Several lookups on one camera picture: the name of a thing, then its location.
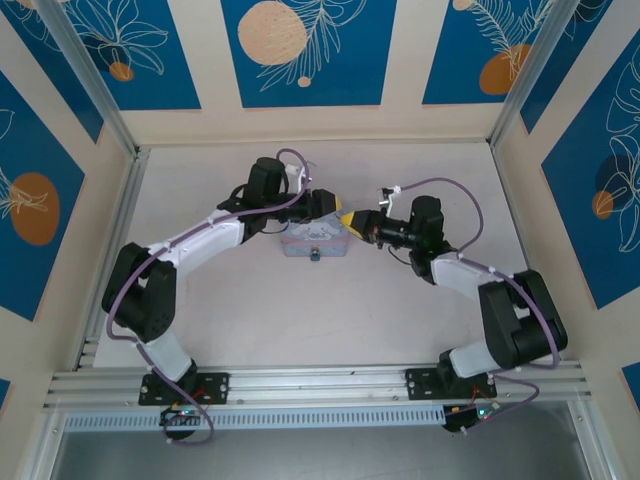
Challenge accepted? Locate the light blue cartoon pouch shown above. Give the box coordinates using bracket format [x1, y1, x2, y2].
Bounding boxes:
[280, 212, 351, 259]

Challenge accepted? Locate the thin aluminium side strip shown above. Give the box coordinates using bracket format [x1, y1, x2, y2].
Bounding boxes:
[489, 144, 564, 362]

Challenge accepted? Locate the blue panel large peach circle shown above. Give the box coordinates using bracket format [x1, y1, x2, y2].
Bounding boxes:
[221, 0, 399, 109]

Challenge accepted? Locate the grey metal panel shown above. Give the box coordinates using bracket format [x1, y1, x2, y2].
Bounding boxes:
[49, 414, 591, 480]

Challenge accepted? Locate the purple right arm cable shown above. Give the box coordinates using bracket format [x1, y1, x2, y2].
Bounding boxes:
[394, 178, 561, 436]

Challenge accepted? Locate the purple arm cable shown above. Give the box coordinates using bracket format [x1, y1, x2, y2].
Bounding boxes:
[394, 178, 561, 436]
[107, 147, 314, 446]

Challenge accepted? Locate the aluminium side rail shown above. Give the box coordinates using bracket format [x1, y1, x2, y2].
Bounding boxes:
[73, 147, 151, 372]

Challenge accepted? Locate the long aluminium base rail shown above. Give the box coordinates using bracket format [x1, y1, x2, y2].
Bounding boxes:
[42, 367, 594, 412]

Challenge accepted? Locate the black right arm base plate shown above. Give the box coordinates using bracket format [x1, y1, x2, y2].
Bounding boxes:
[405, 368, 499, 401]

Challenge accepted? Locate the blue floral wall panel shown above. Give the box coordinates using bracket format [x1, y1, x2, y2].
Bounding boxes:
[542, 49, 640, 311]
[49, 0, 202, 112]
[422, 0, 556, 106]
[0, 69, 86, 322]

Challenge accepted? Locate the aluminium frame post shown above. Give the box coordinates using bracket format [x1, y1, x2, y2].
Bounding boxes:
[34, 0, 151, 161]
[487, 0, 571, 151]

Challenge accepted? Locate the grey slotted cable duct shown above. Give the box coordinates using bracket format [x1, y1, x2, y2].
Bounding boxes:
[62, 404, 449, 434]

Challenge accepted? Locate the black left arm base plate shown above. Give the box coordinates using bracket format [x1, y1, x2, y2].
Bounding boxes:
[138, 372, 231, 406]

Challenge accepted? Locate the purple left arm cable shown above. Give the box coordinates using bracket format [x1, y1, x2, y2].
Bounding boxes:
[107, 147, 314, 446]

